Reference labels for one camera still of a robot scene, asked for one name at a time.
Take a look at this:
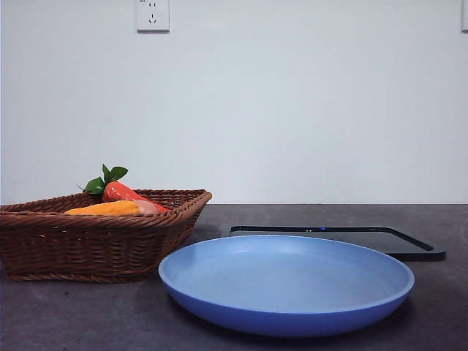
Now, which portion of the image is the orange toy carrot with leaves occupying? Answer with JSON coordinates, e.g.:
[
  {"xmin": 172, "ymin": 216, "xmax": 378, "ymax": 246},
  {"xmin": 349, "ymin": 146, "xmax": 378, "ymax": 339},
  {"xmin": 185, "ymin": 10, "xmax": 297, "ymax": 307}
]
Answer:
[{"xmin": 76, "ymin": 163, "xmax": 168, "ymax": 215}]

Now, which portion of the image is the white wall socket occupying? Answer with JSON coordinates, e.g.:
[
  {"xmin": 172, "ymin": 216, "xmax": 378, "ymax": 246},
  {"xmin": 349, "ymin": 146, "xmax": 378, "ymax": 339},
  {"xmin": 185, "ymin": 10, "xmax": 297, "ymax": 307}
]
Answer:
[{"xmin": 137, "ymin": 0, "xmax": 170, "ymax": 34}]

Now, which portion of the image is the blue round plate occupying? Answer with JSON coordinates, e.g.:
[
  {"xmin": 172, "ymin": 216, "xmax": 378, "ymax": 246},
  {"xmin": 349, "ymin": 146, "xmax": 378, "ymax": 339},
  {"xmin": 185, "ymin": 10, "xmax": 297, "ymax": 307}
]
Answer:
[{"xmin": 157, "ymin": 234, "xmax": 416, "ymax": 338}]

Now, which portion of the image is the black rectangular tray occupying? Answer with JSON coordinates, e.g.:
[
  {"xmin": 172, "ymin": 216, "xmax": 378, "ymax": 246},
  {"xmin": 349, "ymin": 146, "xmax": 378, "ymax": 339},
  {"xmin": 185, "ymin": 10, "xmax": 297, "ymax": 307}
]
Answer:
[{"xmin": 229, "ymin": 224, "xmax": 447, "ymax": 263}]

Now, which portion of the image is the brown egg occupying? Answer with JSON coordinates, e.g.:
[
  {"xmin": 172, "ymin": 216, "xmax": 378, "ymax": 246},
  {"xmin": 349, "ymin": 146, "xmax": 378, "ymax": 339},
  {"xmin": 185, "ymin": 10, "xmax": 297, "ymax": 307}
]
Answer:
[{"xmin": 132, "ymin": 199, "xmax": 160, "ymax": 216}]

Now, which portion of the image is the yellow orange corn cob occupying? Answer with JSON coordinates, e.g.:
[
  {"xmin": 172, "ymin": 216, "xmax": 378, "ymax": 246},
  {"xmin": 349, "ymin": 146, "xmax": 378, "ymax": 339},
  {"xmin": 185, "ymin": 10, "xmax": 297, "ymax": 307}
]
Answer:
[{"xmin": 63, "ymin": 200, "xmax": 142, "ymax": 217}]

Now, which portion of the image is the brown wicker basket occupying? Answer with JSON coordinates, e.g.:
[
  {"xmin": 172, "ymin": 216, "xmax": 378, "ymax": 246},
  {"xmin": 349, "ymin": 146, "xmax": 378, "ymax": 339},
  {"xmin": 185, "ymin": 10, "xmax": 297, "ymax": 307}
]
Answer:
[{"xmin": 0, "ymin": 189, "xmax": 214, "ymax": 284}]

